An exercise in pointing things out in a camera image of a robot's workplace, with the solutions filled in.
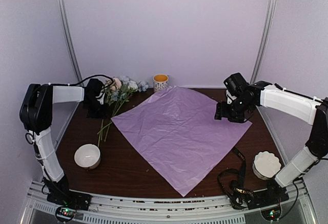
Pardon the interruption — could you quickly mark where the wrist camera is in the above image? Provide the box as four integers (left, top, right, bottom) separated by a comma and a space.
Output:
96, 91, 105, 105
225, 89, 237, 105

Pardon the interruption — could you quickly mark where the white round bowl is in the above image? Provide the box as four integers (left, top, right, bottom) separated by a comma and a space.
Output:
74, 144, 101, 170

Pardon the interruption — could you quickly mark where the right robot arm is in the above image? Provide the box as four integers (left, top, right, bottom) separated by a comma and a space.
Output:
214, 73, 327, 210

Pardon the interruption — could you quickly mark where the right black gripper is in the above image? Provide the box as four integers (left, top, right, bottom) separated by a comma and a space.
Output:
215, 96, 253, 123

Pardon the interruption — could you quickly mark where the right aluminium frame post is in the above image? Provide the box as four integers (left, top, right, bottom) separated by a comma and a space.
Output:
250, 0, 277, 84

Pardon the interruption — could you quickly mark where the aluminium frame post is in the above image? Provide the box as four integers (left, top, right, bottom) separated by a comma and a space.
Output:
250, 0, 277, 84
57, 0, 84, 86

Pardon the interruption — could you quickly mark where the pink fake flower stem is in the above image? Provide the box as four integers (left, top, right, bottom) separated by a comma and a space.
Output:
97, 77, 123, 141

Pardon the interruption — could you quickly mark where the black lettered ribbon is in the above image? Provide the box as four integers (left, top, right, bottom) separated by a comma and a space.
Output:
217, 147, 255, 210

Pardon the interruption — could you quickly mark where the blue fake flower stem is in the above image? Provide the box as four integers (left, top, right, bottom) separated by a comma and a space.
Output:
97, 74, 149, 148

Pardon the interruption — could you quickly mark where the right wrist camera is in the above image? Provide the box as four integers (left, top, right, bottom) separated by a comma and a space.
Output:
225, 89, 237, 105

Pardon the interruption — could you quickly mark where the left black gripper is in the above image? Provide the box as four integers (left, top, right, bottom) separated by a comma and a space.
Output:
84, 98, 109, 118

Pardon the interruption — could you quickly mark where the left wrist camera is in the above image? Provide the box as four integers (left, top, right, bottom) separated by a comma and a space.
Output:
96, 91, 105, 105

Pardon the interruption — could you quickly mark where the left aluminium frame post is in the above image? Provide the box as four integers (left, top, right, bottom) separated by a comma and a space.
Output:
57, 0, 84, 86

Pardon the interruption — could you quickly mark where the front aluminium rail base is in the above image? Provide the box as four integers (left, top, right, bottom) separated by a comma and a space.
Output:
22, 179, 315, 224

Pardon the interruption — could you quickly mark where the white scalloped bowl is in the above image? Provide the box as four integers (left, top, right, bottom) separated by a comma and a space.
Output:
252, 151, 281, 180

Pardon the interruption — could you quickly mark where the patterned mug orange inside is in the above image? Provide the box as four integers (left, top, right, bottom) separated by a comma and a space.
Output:
153, 74, 169, 93

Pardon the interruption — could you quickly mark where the purple pink wrapping paper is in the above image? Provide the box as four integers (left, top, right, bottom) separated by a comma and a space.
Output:
112, 86, 251, 196

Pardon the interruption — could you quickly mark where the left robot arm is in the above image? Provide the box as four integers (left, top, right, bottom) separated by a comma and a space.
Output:
19, 76, 106, 210

